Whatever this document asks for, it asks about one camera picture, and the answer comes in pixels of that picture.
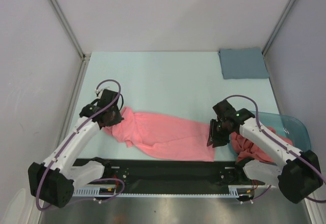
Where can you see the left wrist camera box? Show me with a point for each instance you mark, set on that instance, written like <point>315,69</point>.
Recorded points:
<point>108,98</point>

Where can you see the white slotted cable duct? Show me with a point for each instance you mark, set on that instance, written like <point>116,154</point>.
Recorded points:
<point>94,192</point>

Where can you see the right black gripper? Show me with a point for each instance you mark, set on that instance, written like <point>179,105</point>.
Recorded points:
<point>214,131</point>

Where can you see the folded blue-grey t-shirt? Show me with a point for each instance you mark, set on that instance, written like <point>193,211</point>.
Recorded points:
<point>244,63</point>

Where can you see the pink t-shirt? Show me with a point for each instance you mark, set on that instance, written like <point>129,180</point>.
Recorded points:
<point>163,136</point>
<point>245,148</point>

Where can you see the teal plastic basin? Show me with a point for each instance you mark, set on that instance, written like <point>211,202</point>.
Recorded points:
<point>288,128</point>

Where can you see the left aluminium frame post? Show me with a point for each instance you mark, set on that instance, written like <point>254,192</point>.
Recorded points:
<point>66,27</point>

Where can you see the right aluminium frame post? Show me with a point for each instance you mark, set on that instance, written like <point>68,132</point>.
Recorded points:
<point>286,11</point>

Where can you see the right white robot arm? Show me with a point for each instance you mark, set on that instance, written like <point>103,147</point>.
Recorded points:
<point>294,172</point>

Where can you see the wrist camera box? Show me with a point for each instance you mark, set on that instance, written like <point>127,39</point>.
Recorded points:
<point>108,98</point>
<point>223,110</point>

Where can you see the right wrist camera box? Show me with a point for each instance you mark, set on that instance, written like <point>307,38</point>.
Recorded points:
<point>223,110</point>

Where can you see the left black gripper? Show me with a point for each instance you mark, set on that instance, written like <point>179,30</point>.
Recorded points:
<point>117,120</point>

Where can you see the aluminium frame post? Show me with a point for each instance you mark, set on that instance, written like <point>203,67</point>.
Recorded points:
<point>66,27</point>
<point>286,11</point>

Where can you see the crumpled pink t-shirt in basin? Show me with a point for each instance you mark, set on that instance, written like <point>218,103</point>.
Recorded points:
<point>245,148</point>

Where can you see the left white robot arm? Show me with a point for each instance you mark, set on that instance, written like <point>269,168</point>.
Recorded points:
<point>55,180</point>

